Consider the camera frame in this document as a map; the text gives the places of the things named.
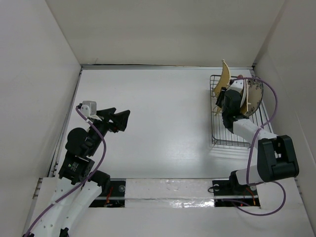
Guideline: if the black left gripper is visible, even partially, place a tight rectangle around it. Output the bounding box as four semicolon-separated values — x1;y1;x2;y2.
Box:
87;107;130;155

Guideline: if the square bamboo tray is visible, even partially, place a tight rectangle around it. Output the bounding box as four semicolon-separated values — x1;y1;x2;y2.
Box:
213;59;231;115

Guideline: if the fan-shaped bamboo tray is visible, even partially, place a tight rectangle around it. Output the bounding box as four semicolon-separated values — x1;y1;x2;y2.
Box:
240;98;248;116

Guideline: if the blue white floral plate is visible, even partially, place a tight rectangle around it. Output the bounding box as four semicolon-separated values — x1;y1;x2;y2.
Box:
245;79;264;117

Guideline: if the red teal floral plate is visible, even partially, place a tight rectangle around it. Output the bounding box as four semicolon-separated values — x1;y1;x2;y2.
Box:
237;75;248;109

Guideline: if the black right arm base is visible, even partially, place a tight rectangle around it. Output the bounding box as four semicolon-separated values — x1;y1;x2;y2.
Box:
208;171;258;196

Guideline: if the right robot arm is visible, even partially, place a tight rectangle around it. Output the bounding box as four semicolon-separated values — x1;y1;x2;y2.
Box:
217;88;299;194

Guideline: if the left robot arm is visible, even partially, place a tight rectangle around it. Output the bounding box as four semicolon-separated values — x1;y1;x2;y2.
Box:
24;103;130;237

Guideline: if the white foam front strip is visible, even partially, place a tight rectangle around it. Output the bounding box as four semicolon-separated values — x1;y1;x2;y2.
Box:
124;178;215;208

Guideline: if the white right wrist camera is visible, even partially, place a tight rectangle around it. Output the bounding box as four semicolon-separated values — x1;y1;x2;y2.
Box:
227;79;244;95

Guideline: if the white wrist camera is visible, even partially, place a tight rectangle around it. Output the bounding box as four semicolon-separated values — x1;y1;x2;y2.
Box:
77;101;102;121
227;79;244;95

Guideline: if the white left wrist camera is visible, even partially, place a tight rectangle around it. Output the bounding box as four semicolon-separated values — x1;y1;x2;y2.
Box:
77;101;102;121

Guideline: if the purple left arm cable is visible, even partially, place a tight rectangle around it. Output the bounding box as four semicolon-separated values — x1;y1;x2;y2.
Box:
23;106;107;237

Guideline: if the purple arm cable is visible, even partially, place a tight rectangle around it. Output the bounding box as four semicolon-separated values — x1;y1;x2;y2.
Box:
233;78;287;216
23;106;107;237

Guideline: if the dark wire dish rack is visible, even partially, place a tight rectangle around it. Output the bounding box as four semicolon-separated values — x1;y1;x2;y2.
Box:
209;75;268;149

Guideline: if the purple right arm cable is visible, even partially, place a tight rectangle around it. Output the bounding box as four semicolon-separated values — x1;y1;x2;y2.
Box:
233;78;287;216

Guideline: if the metal front rail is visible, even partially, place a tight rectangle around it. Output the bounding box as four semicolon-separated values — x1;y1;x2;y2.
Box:
96;192;258;201

